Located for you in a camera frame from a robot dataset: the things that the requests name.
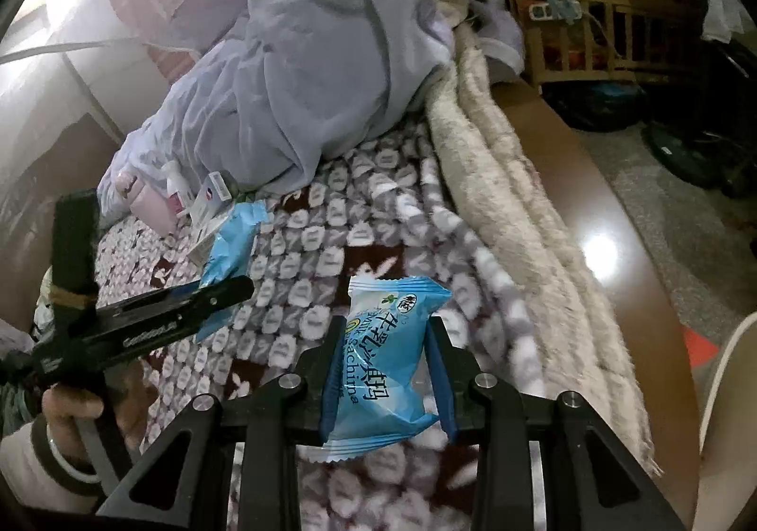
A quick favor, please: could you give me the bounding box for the blue snack packet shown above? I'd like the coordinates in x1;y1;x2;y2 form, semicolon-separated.
195;200;268;343
298;276;450;463

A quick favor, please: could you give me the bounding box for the white trash bucket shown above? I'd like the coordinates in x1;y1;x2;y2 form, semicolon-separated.
693;314;756;530

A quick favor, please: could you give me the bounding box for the person's left hand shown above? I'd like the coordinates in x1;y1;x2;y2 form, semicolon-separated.
42;362;158;463

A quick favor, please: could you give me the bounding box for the cream fleece blanket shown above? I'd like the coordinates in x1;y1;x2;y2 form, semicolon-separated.
426;23;661;476

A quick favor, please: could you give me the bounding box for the white sleeve cuff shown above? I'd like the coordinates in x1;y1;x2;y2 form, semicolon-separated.
1;416;103;514

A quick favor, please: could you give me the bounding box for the white pill bottle pink label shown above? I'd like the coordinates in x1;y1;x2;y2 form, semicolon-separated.
162;160;195;218

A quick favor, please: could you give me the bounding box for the white medicine box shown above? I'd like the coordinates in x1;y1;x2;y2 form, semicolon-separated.
187;171;234;267

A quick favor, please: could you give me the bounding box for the red flat board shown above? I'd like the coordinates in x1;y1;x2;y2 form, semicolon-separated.
683;326;719;368

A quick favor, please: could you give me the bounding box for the light blue duvet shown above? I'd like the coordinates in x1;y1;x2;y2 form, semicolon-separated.
97;0;453;223

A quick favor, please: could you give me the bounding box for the wooden baby crib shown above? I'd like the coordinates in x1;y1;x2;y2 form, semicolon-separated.
510;0;671;89

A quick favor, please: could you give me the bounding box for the wooden bed frame edge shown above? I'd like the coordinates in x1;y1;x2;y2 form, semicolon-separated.
492;81;699;529

